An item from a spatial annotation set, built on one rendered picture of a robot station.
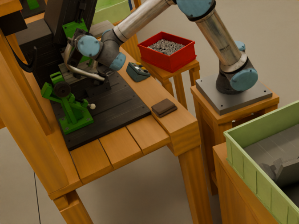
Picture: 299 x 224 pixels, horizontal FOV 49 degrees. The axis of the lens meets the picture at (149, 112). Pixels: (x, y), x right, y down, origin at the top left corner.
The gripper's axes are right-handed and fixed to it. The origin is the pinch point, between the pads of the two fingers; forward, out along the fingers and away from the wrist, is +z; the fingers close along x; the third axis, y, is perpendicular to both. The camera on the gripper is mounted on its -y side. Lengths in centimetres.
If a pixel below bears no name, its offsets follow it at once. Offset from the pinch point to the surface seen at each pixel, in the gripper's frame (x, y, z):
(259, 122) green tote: -68, 3, -58
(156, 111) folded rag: -41.6, -12.1, -23.4
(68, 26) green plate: 3.9, 6.5, 18.0
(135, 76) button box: -37.7, -2.2, 10.8
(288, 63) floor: -208, 67, 99
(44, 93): 5.3, -25.0, -9.4
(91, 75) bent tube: -16.4, -11.6, 14.6
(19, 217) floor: -22, -133, 70
